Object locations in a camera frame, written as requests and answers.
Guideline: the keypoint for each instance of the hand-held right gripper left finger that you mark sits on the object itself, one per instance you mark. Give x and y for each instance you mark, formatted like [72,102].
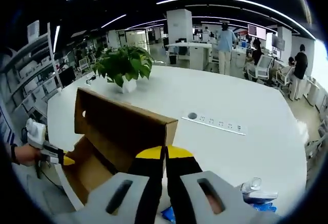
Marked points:
[143,183]

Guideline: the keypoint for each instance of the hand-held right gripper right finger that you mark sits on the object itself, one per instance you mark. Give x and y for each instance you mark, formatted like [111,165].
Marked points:
[184,183]

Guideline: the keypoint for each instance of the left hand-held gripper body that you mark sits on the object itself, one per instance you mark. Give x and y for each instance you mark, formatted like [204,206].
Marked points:
[36,131]

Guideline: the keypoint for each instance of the brown cardboard shoe box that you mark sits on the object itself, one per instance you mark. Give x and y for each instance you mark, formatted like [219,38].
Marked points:
[115,121]

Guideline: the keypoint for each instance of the person's left hand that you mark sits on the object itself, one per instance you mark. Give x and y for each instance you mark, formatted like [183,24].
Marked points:
[28,155]

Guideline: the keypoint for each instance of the black wristband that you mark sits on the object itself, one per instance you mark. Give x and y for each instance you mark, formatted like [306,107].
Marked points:
[14,154]

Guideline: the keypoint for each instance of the grey storage shelf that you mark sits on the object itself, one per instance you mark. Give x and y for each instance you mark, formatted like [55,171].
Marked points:
[30,75]

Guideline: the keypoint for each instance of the white table power strip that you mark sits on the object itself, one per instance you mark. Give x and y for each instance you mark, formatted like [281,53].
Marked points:
[217,124]

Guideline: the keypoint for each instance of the small white desk device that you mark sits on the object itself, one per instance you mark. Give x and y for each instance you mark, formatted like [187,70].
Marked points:
[90,80]

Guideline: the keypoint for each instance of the white plant pot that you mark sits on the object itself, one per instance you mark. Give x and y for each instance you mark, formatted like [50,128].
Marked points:
[128,85]

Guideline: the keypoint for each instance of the green potted plant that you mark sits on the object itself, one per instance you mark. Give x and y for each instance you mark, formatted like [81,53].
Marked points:
[125,62]

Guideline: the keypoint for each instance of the white office chair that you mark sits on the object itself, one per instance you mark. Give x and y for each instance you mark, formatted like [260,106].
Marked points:
[285,79]
[264,67]

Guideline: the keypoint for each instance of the white pillar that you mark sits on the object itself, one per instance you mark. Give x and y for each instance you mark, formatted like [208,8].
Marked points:
[179,26]

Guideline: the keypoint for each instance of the pink screen monitor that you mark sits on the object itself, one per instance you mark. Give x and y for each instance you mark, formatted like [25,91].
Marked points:
[256,31]

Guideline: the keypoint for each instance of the monitor on stand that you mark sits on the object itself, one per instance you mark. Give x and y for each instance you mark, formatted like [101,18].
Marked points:
[278,42]

